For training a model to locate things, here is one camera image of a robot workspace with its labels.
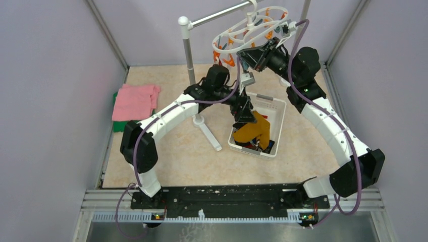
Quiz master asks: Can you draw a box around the white clothes rack stand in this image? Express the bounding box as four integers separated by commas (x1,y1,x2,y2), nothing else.
178,0,311,152

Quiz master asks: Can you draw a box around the white round clip hanger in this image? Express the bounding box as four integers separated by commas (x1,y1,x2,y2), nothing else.
212,1,291,67

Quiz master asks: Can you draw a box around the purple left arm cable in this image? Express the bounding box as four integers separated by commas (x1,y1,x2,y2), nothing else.
115,56,242,240

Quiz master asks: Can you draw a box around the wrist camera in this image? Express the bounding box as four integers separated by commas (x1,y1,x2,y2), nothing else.
240,72,255,87
281,21,297,37

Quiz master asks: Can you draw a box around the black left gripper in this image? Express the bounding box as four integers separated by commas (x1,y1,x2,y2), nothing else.
214,82,257,124

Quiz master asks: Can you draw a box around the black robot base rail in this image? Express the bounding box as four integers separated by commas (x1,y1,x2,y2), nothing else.
131,184,330,220

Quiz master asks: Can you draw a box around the green folded cloth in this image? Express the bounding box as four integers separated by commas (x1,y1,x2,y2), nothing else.
112,91,133,133

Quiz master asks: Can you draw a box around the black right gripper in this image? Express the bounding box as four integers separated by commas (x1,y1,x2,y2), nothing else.
236,37,298,86

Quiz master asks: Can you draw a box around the black sock with grey pattern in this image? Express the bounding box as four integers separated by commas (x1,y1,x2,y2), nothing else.
235,141,254,149

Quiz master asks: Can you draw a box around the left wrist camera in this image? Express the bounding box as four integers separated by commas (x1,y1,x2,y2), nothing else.
240,72,255,87

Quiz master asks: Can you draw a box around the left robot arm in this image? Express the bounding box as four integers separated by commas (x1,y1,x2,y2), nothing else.
120,65,256,208

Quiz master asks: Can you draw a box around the black sock with blue pattern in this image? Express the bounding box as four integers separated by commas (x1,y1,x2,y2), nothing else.
250,139,275,154

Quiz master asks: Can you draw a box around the white perforated plastic basket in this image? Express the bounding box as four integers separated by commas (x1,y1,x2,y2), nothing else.
228,92,287,160

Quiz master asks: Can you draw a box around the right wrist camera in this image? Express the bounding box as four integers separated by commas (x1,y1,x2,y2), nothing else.
281,21,297,37

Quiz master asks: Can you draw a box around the pink folded cloth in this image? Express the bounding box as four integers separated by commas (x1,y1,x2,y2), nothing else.
112,84,161,122

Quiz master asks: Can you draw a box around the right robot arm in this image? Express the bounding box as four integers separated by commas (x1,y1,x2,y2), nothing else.
237,38,385,208

